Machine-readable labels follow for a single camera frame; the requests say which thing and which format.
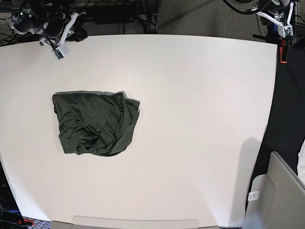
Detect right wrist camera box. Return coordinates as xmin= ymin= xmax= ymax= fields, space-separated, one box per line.
xmin=53 ymin=45 xmax=69 ymax=60

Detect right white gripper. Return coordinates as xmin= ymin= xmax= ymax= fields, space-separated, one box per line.
xmin=39 ymin=11 xmax=88 ymax=48

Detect black box lower left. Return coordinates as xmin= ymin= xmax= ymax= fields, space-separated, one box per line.
xmin=0 ymin=164 xmax=23 ymax=229

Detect red clamp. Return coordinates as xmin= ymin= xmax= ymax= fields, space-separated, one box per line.
xmin=280 ymin=39 xmax=289 ymax=63

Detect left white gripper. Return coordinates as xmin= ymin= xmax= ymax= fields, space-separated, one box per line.
xmin=257 ymin=0 xmax=294 ymax=26

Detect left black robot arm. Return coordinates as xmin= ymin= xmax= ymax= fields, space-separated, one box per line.
xmin=223 ymin=0 xmax=293 ymax=26

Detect green long-sleeve T-shirt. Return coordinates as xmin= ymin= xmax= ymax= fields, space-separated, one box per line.
xmin=52 ymin=92 xmax=140 ymax=157

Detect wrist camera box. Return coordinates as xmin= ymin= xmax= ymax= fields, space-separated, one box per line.
xmin=53 ymin=45 xmax=69 ymax=60
xmin=278 ymin=25 xmax=293 ymax=38

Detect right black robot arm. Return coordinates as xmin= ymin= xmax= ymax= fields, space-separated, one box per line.
xmin=10 ymin=0 xmax=88 ymax=49

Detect grey plastic bin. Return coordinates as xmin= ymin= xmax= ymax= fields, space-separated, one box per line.
xmin=242 ymin=152 xmax=305 ymax=229

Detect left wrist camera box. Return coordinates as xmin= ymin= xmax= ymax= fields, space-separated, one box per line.
xmin=278 ymin=25 xmax=293 ymax=38

